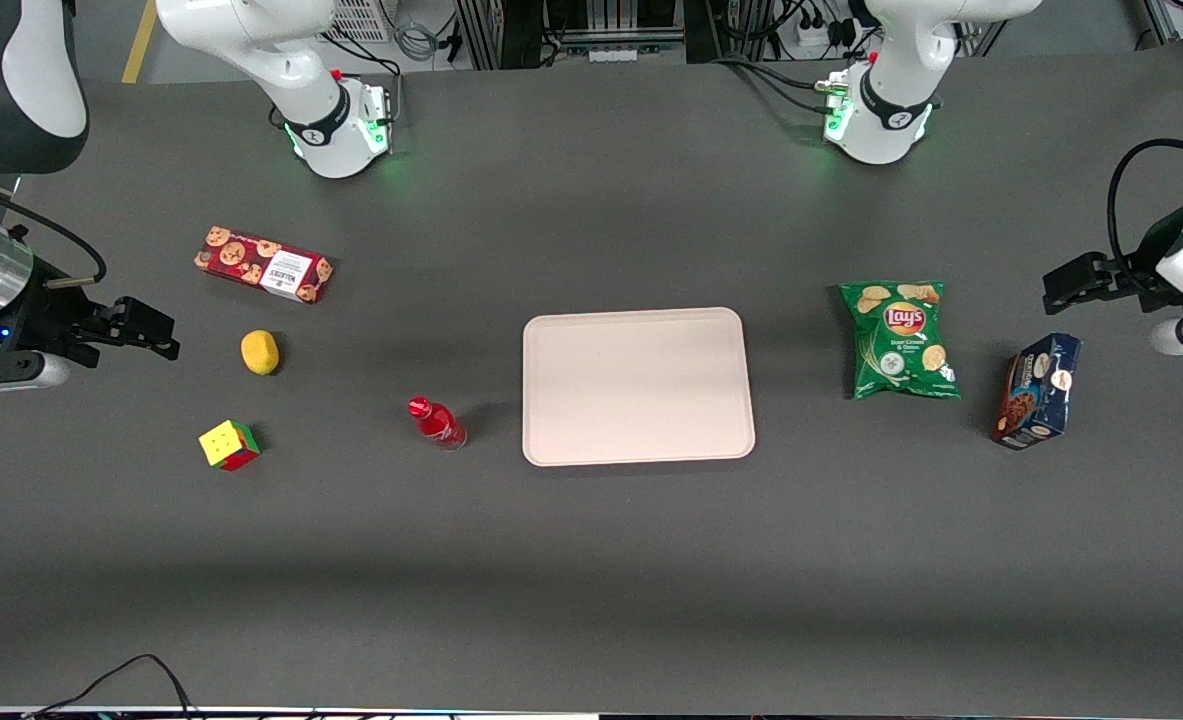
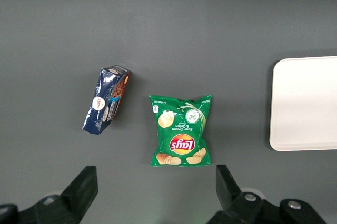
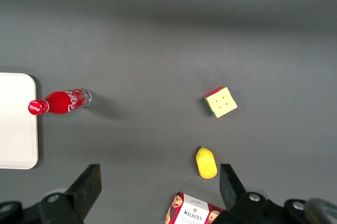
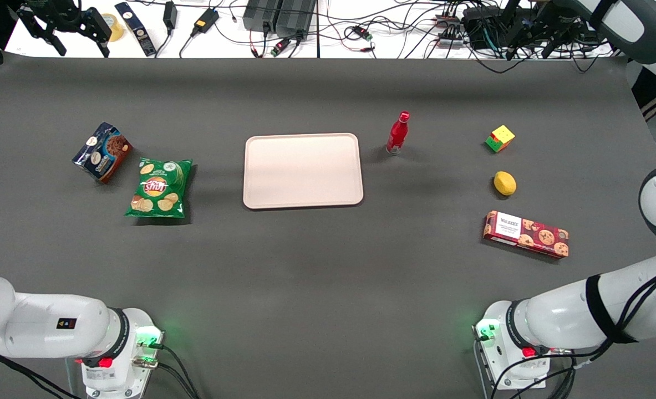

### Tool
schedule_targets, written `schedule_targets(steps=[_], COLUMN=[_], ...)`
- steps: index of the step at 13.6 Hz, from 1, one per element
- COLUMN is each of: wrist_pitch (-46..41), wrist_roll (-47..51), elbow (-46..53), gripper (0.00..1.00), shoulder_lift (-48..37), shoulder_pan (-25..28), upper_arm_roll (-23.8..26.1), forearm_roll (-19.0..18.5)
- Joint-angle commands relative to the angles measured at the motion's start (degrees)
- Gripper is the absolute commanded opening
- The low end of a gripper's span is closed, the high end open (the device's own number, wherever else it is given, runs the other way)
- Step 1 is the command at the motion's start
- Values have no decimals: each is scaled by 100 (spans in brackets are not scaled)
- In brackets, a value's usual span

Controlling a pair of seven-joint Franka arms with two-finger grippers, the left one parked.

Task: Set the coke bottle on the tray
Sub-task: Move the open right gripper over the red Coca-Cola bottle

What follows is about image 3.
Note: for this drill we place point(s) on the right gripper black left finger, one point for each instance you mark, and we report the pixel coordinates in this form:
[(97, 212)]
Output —
[(84, 195)]

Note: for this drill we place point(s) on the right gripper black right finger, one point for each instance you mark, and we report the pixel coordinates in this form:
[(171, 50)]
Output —
[(237, 203)]

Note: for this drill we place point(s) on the red Coca-Cola bottle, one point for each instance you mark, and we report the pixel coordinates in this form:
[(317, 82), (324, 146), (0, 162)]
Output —
[(60, 101)]

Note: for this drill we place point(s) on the white rectangular tray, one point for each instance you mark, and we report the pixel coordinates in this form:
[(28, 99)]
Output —
[(15, 121)]

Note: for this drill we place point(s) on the red tartan Walkers biscuit box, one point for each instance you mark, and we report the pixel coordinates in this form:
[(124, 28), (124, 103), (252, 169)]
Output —
[(189, 211)]

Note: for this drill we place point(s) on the yellow lemon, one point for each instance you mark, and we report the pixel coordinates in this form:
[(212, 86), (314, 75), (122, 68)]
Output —
[(206, 164)]

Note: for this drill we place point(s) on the multicoloured puzzle cube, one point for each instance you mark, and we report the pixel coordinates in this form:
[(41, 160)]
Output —
[(222, 103)]

